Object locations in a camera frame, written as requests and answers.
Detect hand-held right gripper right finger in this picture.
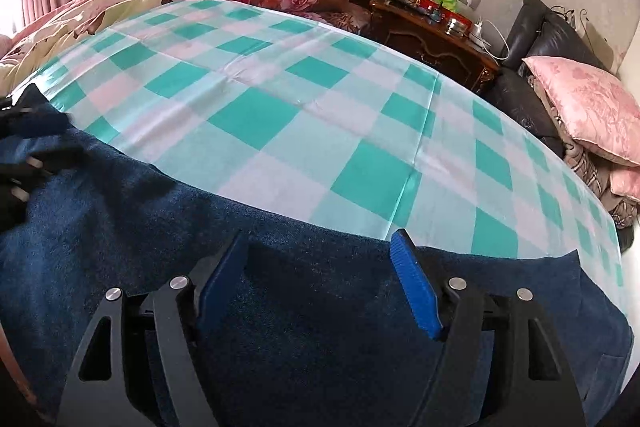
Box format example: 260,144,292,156
390,229,587,427

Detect green white checked tablecloth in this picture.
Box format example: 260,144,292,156
12,0,626,303

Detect dark wooden nightstand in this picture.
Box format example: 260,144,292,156
369,0,501,94

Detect small pink floral pillow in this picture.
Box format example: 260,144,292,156
610,167,640,202

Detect blue denim pants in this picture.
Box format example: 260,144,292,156
0,107,635,427

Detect black leather armchair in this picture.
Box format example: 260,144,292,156
482,0,640,253

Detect large pink floral pillow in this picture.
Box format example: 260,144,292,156
521,56,640,168

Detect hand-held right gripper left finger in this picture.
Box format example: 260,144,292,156
57,231,249,427

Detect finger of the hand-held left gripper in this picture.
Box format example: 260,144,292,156
0,147,84,233
0,84,72,138

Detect beige plaid blanket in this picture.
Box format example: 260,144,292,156
550,107,640,230

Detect white charger cable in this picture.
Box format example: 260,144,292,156
480,19,511,62

